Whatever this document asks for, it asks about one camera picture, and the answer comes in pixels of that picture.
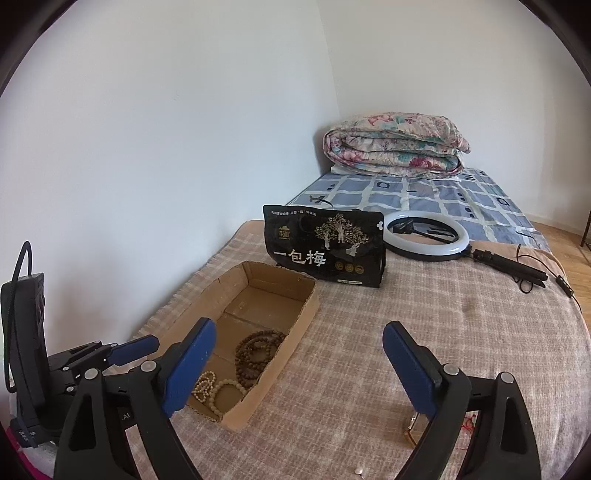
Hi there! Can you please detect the small pearl bead bracelet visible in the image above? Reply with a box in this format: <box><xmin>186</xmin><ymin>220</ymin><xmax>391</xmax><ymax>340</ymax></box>
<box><xmin>191</xmin><ymin>369</ymin><xmax>218</xmax><ymax>403</ymax></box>

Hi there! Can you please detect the cream bead bracelet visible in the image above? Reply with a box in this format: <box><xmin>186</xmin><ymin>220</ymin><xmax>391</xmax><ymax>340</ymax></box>
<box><xmin>209</xmin><ymin>377</ymin><xmax>250</xmax><ymax>414</ymax></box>

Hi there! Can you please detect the dark brown bead bracelet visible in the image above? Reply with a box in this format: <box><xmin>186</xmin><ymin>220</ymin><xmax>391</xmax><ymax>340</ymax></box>
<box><xmin>233</xmin><ymin>329</ymin><xmax>288</xmax><ymax>386</ymax></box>

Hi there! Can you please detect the green jade red-cord pendant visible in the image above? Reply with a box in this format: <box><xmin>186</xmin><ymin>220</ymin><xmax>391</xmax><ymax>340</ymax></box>
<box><xmin>462</xmin><ymin>411</ymin><xmax>478</xmax><ymax>435</ymax></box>

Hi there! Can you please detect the brown cardboard box tray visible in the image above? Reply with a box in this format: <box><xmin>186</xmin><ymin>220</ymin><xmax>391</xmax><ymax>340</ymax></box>
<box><xmin>157</xmin><ymin>261</ymin><xmax>320</xmax><ymax>431</ymax></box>

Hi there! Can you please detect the pink plaid blanket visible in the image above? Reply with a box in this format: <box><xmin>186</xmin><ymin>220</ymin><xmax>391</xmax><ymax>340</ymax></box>
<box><xmin>115</xmin><ymin>220</ymin><xmax>591</xmax><ymax>480</ymax></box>

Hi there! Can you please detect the blue checked bed sheet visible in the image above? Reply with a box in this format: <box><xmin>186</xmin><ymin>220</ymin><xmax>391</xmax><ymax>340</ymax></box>
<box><xmin>290</xmin><ymin>169</ymin><xmax>550</xmax><ymax>251</ymax></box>

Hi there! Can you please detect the black plum snack bag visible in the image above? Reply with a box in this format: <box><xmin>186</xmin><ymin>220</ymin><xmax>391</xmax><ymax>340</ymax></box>
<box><xmin>263</xmin><ymin>205</ymin><xmax>386</xmax><ymax>288</ymax></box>

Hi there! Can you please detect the folded floral quilt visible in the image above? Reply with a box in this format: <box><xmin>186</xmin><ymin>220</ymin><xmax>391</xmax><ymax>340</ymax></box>
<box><xmin>322</xmin><ymin>112</ymin><xmax>471</xmax><ymax>177</ymax></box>

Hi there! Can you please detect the black ring light cable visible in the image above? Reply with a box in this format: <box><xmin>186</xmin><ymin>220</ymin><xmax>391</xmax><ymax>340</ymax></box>
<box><xmin>515</xmin><ymin>243</ymin><xmax>584</xmax><ymax>309</ymax></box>

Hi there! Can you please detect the black ring light handle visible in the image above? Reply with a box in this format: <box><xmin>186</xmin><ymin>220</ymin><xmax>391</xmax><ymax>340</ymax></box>
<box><xmin>472</xmin><ymin>249</ymin><xmax>548</xmax><ymax>288</ymax></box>

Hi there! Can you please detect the white ring light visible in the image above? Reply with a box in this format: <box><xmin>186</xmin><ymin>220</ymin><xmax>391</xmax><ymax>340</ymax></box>
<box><xmin>383</xmin><ymin>210</ymin><xmax>472</xmax><ymax>262</ymax></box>

